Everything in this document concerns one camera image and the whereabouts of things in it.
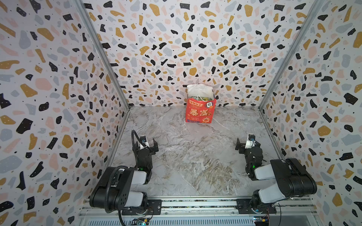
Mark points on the left circuit board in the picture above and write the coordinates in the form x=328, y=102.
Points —
x=140, y=222

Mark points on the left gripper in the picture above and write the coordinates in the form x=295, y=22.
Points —
x=145, y=149

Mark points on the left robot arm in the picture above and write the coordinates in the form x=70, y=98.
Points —
x=113, y=191

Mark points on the right circuit board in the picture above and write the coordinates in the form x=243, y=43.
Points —
x=261, y=221

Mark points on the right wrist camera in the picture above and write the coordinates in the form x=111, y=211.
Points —
x=250, y=141

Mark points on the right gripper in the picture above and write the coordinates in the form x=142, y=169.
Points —
x=249, y=149

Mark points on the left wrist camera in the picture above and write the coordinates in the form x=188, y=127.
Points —
x=144, y=142

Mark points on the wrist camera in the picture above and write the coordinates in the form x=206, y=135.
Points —
x=250, y=141
x=144, y=142

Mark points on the circuit board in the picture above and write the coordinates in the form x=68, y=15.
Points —
x=261, y=221
x=140, y=222

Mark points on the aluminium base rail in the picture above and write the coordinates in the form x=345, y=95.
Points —
x=206, y=211

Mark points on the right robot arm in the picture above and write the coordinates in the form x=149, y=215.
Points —
x=291, y=179

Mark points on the red paper bag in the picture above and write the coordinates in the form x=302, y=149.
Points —
x=201, y=104

